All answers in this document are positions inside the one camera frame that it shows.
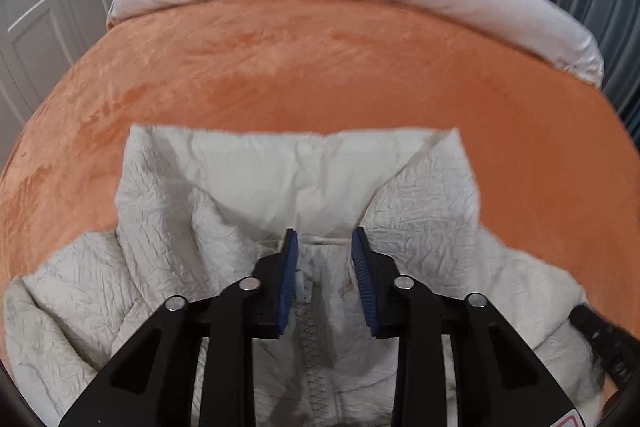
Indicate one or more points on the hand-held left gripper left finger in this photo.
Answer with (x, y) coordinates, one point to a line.
(289, 272)

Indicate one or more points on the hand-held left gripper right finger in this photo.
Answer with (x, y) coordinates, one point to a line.
(361, 272)

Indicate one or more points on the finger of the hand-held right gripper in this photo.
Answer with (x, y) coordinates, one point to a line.
(607, 342)

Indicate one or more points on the white quilted zip jacket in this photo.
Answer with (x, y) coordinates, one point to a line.
(210, 187)

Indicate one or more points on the orange plush blanket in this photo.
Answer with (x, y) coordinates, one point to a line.
(310, 67)

